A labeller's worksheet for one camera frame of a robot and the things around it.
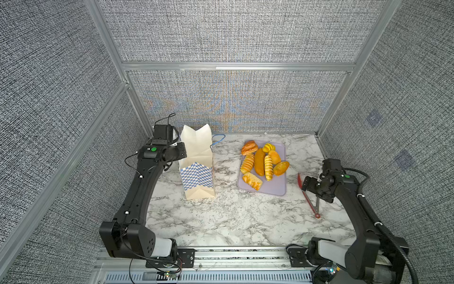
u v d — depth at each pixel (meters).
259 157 1.03
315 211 0.86
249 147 1.06
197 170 0.76
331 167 0.65
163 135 0.58
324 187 0.62
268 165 0.95
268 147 1.03
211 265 0.73
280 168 0.98
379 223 0.42
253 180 0.91
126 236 0.39
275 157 1.02
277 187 0.93
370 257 0.40
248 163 1.00
